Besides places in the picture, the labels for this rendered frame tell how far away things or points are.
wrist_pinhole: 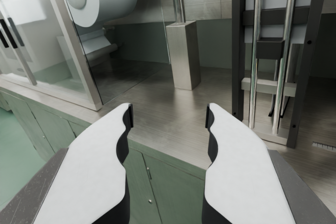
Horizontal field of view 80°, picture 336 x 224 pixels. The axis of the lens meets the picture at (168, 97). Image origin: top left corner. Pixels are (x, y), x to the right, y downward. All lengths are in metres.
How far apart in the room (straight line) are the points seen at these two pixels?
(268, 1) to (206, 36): 0.59
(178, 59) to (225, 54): 0.29
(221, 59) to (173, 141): 0.58
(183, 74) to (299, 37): 0.48
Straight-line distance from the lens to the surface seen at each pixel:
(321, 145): 0.65
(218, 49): 1.06
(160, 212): 0.98
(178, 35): 0.81
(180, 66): 0.85
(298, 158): 0.59
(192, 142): 0.61
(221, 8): 1.01
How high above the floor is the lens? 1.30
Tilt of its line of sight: 28 degrees down
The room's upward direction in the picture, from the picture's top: 10 degrees counter-clockwise
